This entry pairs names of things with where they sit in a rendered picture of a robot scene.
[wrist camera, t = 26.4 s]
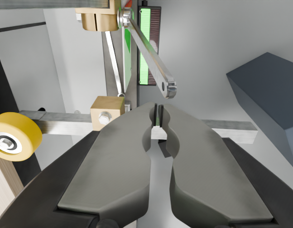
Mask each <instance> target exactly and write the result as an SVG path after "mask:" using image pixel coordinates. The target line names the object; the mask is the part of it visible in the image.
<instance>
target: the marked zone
mask: <svg viewBox="0 0 293 228"><path fill-rule="evenodd" d="M125 40H126V44H127V47H128V50H129V53H130V31H129V30H128V29H125Z"/></svg>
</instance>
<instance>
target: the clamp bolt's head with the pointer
mask: <svg viewBox="0 0 293 228"><path fill-rule="evenodd" d="M131 6H132V0H129V2H128V3H127V5H126V6H125V7H131ZM122 13H123V9H120V7H119V8H118V10H117V21H118V27H119V28H121V27H123V20H122ZM131 17H132V19H133V20H134V13H133V11H131Z"/></svg>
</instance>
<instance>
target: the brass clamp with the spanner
mask: <svg viewBox="0 0 293 228"><path fill-rule="evenodd" d="M108 4H109V7H100V8H75V12H76V17H77V21H78V22H79V23H82V27H83V29H84V30H87V31H98V32H107V31H117V30H118V29H119V27H118V21H117V10H118V8H119V7H120V9H121V0H108Z"/></svg>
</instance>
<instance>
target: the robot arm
mask: <svg viewBox="0 0 293 228"><path fill-rule="evenodd" d="M158 114H159V127H160V128H162V129H163V130H164V131H165V133H166V134H167V141H166V150H167V151H168V152H169V153H170V154H171V156H172V157H173V166H172V173H171V180H170V187H169V193H170V201H171V209H172V213H173V215H174V216H175V217H176V218H177V219H178V220H180V221H181V222H183V223H184V224H186V225H187V226H189V227H191V228H293V189H292V188H290V187H289V186H288V185H287V184H286V183H285V182H283V181H282V180H281V179H280V178H279V177H277V176H276V175H275V174H274V173H273V172H271V171H270V170H269V169H268V168H266V167H265V166H264V165H263V164H261V163H260V162H259V161H258V160H256V159H255V158H254V157H253V156H251V155H250V154H249V153H248V152H247V151H245V150H244V149H243V148H242V147H240V146H239V145H238V144H237V143H235V142H234V141H233V140H232V139H230V138H222V137H221V136H220V135H219V134H218V133H217V132H216V131H214V130H213V129H212V128H210V127H209V126H208V125H206V124H205V123H203V122H202V121H200V120H198V119H197V118H195V117H193V116H191V115H189V114H187V113H186V112H184V111H182V110H180V109H178V108H176V107H174V106H173V105H171V104H161V105H159V108H158ZM156 117H157V103H154V102H148V103H146V104H143V105H141V106H139V107H137V108H135V109H133V110H131V111H129V112H127V113H125V114H122V115H121V116H119V117H117V118H116V119H114V120H112V121H111V122H109V123H108V124H107V125H106V126H104V127H103V128H102V129H101V130H100V131H95V130H92V131H91V132H90V133H89V134H87V135H86V136H85V137H84V138H83V139H81V140H80V141H79V142H77V143H76V144H75V145H74V146H72V147H71V148H70V149H68V150H67V151H66V152H65V153H63V154H62V155H61V156H60V157H59V158H57V159H56V160H55V161H53V162H52V163H51V164H50V165H48V166H47V167H46V168H45V169H43V170H42V171H41V172H40V173H39V174H38V175H36V176H35V177H34V178H33V179H32V180H31V181H30V182H29V183H28V184H27V185H26V186H25V187H24V188H23V189H22V190H21V191H20V192H19V193H18V195H17V196H16V197H15V198H14V199H13V200H12V202H11V203H10V204H9V205H8V207H7V208H6V209H5V210H4V212H3V213H2V214H1V216H0V228H123V227H125V226H127V225H128V224H130V223H132V222H134V221H135V220H137V219H139V218H141V217H143V216H144V215H145V214H146V213H147V211H148V208H149V188H150V171H151V159H150V157H149V156H148V155H147V153H146V152H147V151H148V150H149V149H150V147H151V130H152V128H153V127H154V126H156Z"/></svg>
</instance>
